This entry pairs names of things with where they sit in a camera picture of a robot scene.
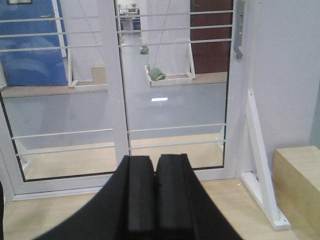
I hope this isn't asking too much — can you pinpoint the dark brown wooden door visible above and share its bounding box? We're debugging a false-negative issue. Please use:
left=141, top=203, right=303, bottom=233
left=190, top=0, right=233, bottom=74

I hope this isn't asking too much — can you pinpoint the white fixed glass panel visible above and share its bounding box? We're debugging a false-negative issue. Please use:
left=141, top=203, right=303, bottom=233
left=0, top=0, right=118, bottom=201

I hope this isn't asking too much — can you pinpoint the grey metal door handle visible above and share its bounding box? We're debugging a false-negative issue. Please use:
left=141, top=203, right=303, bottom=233
left=233, top=0, right=246, bottom=60

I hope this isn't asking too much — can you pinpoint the white wooden tray frame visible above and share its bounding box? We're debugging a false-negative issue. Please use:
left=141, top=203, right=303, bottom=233
left=144, top=43, right=196, bottom=88

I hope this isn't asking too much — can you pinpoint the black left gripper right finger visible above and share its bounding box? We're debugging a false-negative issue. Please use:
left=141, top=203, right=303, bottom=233
left=155, top=154, right=241, bottom=240

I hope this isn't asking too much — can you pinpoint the blue door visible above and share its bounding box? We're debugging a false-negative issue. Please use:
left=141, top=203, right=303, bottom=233
left=0, top=0, right=68, bottom=87

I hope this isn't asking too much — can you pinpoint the light wooden box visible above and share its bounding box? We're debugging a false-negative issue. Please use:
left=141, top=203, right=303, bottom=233
left=272, top=145, right=320, bottom=240

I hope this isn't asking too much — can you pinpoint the white sliding transparent door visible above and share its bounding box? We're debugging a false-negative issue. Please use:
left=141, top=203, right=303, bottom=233
left=97, top=0, right=240, bottom=180

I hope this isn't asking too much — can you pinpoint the white triangular support bracket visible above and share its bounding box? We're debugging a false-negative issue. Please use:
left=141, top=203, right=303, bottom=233
left=240, top=88, right=291, bottom=231

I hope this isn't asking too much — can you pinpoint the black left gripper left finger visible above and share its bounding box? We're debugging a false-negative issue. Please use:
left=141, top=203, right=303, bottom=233
left=38, top=155, right=155, bottom=240

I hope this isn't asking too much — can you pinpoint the green bag in tray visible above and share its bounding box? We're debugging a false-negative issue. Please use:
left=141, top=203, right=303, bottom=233
left=148, top=67, right=167, bottom=81

